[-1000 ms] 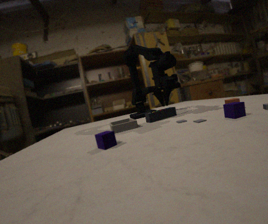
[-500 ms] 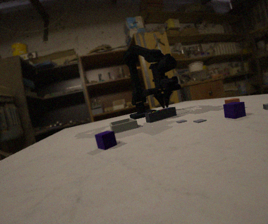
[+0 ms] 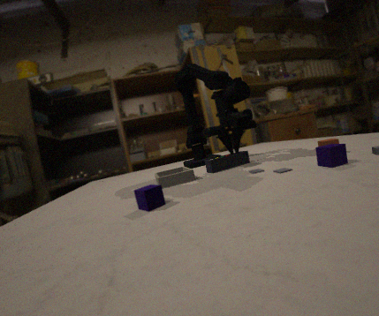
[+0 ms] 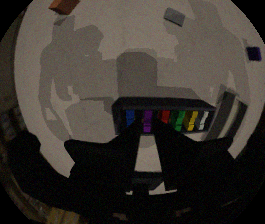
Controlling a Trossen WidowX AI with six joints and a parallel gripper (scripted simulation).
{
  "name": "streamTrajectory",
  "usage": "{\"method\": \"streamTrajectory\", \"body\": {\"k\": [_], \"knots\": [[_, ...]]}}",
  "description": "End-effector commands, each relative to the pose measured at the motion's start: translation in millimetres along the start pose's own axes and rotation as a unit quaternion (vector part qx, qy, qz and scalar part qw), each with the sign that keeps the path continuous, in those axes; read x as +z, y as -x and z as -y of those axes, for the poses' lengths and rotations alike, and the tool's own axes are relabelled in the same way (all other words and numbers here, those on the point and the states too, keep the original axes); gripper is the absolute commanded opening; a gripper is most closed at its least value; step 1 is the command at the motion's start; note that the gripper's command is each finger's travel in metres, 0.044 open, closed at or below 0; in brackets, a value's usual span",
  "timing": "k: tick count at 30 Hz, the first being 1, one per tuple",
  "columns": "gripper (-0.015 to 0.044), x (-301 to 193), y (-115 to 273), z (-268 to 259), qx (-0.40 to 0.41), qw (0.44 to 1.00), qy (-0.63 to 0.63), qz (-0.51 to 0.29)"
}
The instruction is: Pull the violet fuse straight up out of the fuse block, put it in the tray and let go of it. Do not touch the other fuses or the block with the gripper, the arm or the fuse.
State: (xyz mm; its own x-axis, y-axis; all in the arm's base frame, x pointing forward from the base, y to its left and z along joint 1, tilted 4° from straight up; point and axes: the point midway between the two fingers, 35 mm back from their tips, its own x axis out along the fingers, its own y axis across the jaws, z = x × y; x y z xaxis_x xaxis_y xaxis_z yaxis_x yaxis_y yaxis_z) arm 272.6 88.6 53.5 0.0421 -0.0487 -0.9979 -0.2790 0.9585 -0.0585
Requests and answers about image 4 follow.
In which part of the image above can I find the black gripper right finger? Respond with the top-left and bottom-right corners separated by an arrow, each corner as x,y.
152,117 -> 233,192

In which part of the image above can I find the blue fuse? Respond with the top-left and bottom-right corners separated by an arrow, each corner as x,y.
125,109 -> 135,128

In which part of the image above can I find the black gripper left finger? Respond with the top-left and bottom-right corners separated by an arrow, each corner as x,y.
64,117 -> 141,192

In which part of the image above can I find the brown cube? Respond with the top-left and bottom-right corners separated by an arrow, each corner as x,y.
50,0 -> 80,15

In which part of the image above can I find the red fuse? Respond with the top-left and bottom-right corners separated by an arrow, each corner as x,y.
157,109 -> 171,124

